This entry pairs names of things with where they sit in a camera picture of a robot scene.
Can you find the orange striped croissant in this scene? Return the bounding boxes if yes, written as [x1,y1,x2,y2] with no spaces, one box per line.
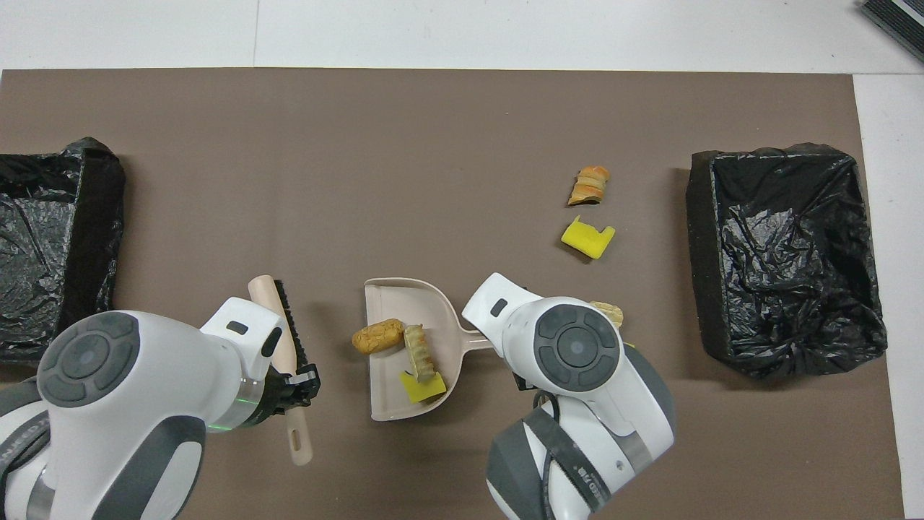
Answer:
[568,165,611,207]

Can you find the dark grey striped object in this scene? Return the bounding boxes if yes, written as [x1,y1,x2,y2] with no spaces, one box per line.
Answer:
[858,0,924,62]

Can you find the pale round pastry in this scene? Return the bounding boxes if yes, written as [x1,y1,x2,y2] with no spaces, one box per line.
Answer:
[588,301,624,329]

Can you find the small yellow green-backed sponge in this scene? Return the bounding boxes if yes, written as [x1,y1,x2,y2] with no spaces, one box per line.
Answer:
[399,370,448,404]

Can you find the black bag lined bin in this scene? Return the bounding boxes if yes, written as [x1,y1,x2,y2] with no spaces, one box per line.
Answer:
[686,143,889,380]
[0,137,126,362]

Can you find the notched yellow sponge piece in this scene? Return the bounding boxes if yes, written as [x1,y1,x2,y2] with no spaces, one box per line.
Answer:
[561,214,616,261]

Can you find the beige brush black bristles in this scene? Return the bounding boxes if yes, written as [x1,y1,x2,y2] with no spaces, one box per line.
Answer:
[248,275,315,467]

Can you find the beige plastic dustpan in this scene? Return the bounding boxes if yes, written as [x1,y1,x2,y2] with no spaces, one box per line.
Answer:
[363,277,506,422]

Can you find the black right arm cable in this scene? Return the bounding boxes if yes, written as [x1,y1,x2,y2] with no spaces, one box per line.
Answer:
[533,389,578,506]

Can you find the brown table mat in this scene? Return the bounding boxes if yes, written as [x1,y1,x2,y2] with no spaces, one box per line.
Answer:
[0,69,907,520]

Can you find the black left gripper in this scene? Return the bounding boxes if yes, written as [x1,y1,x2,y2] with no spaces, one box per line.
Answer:
[245,366,320,428]

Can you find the golden oval bread roll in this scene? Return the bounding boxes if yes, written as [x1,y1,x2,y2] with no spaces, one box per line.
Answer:
[352,318,406,355]

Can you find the pale ridged bread slice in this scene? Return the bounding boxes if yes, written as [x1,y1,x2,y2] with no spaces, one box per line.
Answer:
[403,324,438,384]

